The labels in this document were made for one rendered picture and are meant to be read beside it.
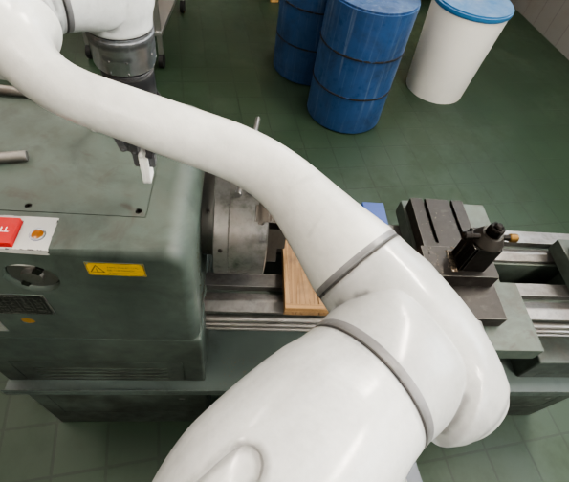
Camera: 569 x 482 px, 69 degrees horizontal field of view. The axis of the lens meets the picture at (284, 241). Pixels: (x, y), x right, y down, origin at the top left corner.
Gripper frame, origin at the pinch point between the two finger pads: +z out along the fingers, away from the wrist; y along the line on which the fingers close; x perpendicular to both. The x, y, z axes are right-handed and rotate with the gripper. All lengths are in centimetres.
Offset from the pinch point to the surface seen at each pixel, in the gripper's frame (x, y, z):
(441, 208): 28, 83, 38
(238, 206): 3.2, 17.6, 13.8
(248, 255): -3.4, 20.4, 23.6
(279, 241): 7.8, 29.1, 32.5
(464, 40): 231, 175, 80
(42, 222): -7.6, -19.0, 9.3
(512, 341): -16, 93, 42
